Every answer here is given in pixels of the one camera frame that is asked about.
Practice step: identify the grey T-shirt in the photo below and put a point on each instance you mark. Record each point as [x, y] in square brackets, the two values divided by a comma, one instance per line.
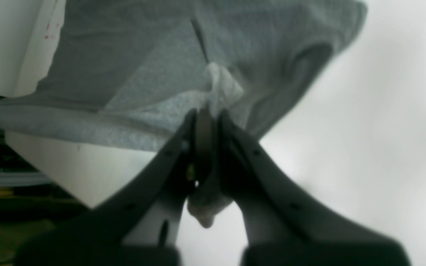
[126, 72]

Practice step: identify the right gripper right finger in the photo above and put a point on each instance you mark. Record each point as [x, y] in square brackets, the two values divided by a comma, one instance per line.
[286, 226]

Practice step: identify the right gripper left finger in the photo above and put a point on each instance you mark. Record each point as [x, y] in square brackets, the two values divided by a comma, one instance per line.
[135, 227]

